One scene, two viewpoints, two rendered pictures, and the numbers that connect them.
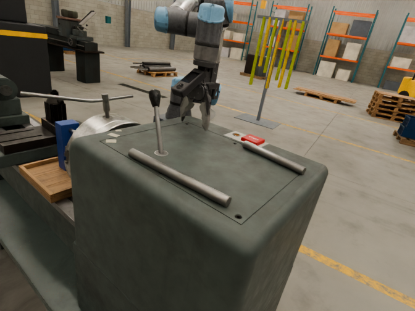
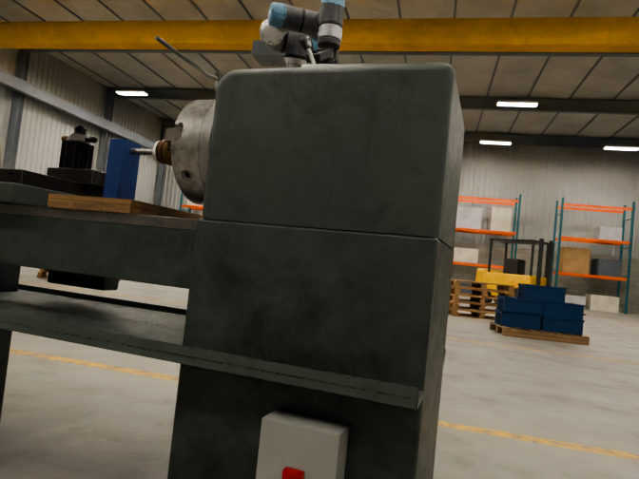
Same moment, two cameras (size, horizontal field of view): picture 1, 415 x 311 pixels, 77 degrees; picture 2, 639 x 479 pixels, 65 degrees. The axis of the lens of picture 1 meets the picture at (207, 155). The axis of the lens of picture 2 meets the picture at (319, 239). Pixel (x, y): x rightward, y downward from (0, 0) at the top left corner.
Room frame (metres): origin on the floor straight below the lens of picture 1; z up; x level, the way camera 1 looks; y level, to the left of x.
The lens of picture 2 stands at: (-0.65, 0.42, 0.79)
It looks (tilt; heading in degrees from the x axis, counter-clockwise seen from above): 3 degrees up; 345
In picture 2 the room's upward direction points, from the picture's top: 6 degrees clockwise
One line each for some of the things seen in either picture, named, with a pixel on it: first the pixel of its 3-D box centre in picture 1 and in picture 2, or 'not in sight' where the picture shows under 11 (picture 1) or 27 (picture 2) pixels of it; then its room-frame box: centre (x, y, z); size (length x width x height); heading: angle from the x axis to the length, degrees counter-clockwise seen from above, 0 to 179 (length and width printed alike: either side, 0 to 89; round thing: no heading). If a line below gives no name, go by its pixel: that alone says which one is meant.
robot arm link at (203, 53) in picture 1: (205, 53); (328, 36); (0.86, 0.06, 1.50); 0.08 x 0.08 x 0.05
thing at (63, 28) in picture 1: (69, 42); not in sight; (7.26, 4.08, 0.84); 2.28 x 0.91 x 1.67; 62
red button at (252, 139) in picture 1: (252, 140); not in sight; (0.82, -0.14, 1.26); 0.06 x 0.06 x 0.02; 56
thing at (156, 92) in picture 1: (155, 98); (305, 44); (0.68, 0.16, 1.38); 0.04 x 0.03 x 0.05; 56
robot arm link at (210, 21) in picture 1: (209, 26); (332, 12); (0.86, 0.06, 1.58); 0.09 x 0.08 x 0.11; 1
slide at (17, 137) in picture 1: (45, 134); (57, 187); (1.25, 0.86, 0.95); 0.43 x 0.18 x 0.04; 146
